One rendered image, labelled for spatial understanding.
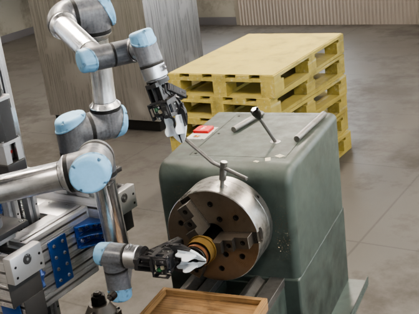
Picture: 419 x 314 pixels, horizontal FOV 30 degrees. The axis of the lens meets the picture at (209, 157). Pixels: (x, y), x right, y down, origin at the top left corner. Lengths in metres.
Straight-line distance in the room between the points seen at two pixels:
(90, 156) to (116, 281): 0.42
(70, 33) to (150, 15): 4.46
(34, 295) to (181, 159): 0.65
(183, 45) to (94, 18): 4.68
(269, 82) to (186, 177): 2.49
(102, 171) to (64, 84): 5.44
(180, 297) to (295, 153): 0.60
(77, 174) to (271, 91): 2.90
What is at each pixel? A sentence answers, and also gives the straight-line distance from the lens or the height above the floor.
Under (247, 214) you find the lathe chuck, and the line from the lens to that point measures 2.39.
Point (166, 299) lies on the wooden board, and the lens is 2.56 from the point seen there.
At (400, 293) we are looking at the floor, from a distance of 4.23.
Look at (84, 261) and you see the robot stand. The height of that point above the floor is 0.88.
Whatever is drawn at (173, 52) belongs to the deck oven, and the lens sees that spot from 7.26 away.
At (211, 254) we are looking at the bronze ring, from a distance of 2.37.
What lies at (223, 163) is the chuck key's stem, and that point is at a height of 1.32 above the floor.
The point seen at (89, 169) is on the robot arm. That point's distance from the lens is 2.28.
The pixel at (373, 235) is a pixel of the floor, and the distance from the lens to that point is 4.84.
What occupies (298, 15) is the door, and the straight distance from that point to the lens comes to 11.37.
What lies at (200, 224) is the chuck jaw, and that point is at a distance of 2.42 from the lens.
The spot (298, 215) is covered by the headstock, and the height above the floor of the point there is 1.08.
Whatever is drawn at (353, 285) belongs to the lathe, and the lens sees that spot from 3.22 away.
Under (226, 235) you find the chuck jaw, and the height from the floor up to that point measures 1.10.
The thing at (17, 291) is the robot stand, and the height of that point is 0.99.
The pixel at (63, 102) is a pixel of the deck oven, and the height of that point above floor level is 0.24.
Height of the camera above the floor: 2.14
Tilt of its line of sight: 20 degrees down
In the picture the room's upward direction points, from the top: 7 degrees counter-clockwise
